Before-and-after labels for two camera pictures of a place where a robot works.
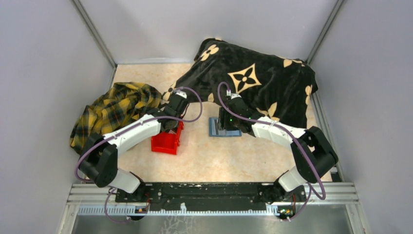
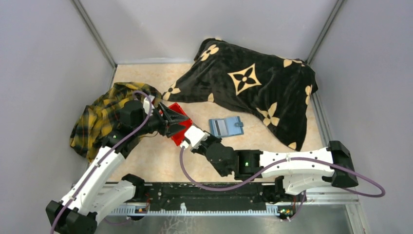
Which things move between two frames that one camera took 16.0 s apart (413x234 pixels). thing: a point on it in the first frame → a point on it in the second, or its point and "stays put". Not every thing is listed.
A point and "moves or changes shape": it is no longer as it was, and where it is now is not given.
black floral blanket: (271, 88) stays put
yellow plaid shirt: (122, 102) stays put
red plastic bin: (167, 143) moves or changes shape
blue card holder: (214, 131) stays put
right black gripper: (223, 124) → (198, 149)
